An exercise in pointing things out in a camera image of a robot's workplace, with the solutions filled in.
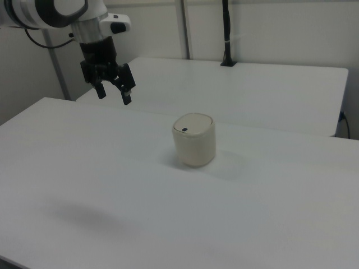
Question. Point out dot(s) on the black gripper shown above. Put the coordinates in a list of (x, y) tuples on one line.
[(98, 53)]

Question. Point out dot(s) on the cream trash bin with lid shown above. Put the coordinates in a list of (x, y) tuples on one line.
[(195, 145)]

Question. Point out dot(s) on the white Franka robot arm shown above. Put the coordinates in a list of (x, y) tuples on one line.
[(42, 14)]

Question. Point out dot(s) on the white rectangular table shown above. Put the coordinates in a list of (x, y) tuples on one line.
[(230, 92)]

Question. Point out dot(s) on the black pole with clamp base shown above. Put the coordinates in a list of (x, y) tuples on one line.
[(226, 30)]

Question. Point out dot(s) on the grey metal wall post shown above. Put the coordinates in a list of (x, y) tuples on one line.
[(186, 28), (57, 73)]

